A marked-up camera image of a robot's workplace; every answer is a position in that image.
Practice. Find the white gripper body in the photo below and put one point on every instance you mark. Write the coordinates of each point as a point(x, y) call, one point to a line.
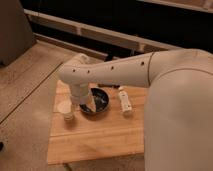
point(79, 94)

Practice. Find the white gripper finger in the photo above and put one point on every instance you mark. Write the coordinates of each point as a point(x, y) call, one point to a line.
point(90, 105)

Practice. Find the dark ceramic bowl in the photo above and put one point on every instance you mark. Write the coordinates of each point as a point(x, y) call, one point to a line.
point(101, 100)

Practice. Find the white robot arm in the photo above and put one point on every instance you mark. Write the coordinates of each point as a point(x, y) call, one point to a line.
point(178, 112)

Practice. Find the white plastic cup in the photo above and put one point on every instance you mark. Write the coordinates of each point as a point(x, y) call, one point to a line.
point(65, 108)

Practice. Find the white plastic bottle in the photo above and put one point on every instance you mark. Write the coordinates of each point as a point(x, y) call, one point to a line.
point(124, 100)

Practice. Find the white shelf rail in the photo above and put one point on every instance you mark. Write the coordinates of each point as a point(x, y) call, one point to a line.
point(97, 33)

